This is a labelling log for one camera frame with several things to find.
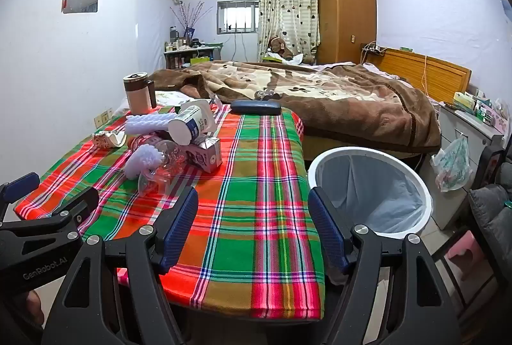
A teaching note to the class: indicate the black chair grey cushions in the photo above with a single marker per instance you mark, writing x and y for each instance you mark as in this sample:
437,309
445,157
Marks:
494,213

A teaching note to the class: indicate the clear red-label plastic bottle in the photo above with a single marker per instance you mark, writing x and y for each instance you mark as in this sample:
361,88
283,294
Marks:
172,155

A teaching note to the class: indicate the cluttered white shelf desk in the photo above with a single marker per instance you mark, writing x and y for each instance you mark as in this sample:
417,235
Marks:
180,58

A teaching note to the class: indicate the heart print curtain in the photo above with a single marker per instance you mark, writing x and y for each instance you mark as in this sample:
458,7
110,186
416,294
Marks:
288,9

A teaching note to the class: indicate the brown teddy bear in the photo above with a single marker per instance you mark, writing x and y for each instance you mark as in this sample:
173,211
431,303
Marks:
276,45

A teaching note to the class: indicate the wall socket plate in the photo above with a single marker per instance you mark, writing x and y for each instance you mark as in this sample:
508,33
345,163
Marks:
102,118

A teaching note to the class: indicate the pile of small boxes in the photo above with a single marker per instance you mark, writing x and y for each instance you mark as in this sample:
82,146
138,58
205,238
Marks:
476,103

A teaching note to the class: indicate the white power strip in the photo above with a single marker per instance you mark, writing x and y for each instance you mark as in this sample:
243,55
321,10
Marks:
372,48

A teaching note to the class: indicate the clear plastic packaging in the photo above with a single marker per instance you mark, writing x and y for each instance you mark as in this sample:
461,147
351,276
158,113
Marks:
218,104

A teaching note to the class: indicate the barred window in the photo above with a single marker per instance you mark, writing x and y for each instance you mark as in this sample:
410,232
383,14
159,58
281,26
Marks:
238,15

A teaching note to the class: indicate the row of toiletry bottles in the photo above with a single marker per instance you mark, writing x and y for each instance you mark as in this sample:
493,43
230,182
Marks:
180,43

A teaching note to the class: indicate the pink insulated mug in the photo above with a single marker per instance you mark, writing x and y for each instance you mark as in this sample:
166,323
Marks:
136,97

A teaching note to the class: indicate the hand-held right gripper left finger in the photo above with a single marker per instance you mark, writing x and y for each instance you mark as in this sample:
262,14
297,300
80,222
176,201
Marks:
182,221

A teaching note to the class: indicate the plaid red green tablecloth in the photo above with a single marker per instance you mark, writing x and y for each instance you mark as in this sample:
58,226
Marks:
248,177

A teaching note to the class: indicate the white foam fruit net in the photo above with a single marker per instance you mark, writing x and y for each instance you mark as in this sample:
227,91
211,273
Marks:
148,123
140,161

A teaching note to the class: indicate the white bedside cabinet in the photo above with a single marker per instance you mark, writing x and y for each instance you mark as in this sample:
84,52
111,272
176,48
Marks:
478,139

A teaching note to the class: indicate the white blue-label paper cup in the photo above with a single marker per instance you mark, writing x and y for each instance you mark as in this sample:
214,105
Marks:
188,125

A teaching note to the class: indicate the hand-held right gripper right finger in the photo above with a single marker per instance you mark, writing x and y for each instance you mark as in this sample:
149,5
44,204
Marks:
324,225

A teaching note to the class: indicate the wooden wardrobe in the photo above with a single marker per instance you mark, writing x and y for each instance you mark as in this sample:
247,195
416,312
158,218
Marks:
346,17

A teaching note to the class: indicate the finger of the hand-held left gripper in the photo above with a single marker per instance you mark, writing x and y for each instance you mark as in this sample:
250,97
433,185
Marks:
24,183
80,205

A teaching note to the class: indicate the hanging clear plastic bag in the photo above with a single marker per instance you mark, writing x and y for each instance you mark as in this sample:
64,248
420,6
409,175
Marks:
452,165

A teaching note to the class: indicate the patterned paper wrapper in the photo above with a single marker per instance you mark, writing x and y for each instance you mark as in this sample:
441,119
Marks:
106,139

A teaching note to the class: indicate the wooden bed headboard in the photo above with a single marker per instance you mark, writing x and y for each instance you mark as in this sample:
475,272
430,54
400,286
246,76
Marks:
408,67

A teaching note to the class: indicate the dark blue glasses case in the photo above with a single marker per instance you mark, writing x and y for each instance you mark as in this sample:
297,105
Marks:
256,107

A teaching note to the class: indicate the vase with dry branches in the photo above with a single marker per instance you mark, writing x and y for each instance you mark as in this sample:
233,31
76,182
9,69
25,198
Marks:
188,19

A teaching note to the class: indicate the purple milk carton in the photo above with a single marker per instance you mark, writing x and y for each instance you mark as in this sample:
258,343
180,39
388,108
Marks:
206,157

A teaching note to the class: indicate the brown patterned blanket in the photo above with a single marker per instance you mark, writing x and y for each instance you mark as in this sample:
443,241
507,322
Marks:
340,101

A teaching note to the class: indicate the white round waste bin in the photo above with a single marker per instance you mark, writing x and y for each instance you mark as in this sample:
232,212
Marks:
376,193

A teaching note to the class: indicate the floral bed sheet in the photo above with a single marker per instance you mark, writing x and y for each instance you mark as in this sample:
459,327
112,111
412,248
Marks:
168,97

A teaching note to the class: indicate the pink plastic stool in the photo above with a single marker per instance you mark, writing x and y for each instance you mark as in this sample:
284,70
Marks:
464,247

